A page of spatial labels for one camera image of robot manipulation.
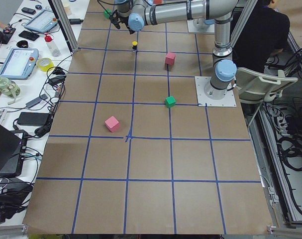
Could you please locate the black power adapter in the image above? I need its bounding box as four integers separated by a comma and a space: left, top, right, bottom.
17, 112, 49, 126

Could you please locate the pink plastic bin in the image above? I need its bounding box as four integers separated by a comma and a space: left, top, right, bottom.
153, 0, 163, 4

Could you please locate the pink cube near arm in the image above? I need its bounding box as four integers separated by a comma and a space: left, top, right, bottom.
104, 116, 120, 132

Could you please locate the pink cube centre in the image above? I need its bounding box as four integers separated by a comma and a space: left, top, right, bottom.
165, 52, 176, 66

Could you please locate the seated person in black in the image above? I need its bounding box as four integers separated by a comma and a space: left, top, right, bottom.
233, 0, 290, 73

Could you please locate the green cube front left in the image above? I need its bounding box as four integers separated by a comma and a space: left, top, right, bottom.
165, 96, 176, 108

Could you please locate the green cube near bin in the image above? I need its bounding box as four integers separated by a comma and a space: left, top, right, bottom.
103, 8, 112, 19

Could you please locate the black laptop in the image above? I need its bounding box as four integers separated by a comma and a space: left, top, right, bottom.
0, 125, 27, 178

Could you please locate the teach pendant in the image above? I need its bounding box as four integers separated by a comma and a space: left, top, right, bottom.
0, 48, 39, 80
24, 9, 58, 33

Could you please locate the green water bottle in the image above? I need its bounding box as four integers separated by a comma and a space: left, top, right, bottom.
0, 77, 20, 105

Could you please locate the yellow push button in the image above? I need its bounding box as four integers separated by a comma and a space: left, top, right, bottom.
132, 41, 138, 52

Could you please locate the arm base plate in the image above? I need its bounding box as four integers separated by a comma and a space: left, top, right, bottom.
195, 76, 236, 107
187, 18, 215, 35

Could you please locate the teach pendant far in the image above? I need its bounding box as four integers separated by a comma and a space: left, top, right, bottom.
24, 9, 58, 33

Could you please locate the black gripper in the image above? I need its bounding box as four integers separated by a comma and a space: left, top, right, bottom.
109, 10, 135, 34

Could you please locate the teach pendant near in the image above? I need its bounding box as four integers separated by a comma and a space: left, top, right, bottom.
0, 48, 39, 80

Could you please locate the white office chair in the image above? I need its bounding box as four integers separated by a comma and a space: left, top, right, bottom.
235, 67, 298, 118

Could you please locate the yellow tape roll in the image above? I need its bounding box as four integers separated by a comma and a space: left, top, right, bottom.
37, 58, 55, 72

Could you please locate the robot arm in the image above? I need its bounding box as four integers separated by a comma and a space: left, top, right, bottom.
114, 0, 153, 17
108, 0, 237, 100

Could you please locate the red capped squeeze bottle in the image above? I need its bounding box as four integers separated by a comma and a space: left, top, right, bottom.
44, 34, 61, 57

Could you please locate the aluminium frame post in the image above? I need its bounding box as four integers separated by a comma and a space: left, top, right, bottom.
48, 0, 79, 54

